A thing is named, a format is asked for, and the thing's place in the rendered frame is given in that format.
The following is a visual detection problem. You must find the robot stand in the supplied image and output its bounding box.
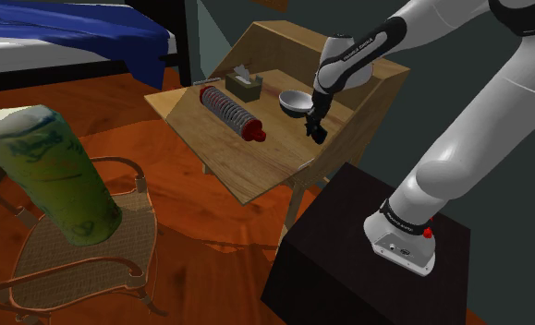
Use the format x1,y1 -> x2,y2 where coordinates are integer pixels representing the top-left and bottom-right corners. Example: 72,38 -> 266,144
260,162 -> 472,325

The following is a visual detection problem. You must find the olive tissue box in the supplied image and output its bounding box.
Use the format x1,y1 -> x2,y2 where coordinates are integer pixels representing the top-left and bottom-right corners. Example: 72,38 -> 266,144
225,64 -> 264,103

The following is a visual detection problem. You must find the bed with blue blanket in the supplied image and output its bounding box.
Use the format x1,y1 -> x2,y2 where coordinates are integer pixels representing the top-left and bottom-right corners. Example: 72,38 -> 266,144
0,0 -> 192,96

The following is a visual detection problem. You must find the red and grey ribbed cylinder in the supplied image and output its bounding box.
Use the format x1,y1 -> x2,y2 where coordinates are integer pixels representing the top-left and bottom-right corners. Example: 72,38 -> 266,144
199,85 -> 268,143

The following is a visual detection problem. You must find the grey bowl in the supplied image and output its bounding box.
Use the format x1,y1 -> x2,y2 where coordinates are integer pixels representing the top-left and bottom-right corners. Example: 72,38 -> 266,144
278,89 -> 315,119

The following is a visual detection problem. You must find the wooden desk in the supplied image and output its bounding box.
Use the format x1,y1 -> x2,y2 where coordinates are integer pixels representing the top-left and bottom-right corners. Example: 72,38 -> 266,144
143,19 -> 411,253

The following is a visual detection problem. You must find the wicker chair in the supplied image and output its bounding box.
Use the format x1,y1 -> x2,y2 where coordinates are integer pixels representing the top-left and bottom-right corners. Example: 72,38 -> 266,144
0,148 -> 169,325

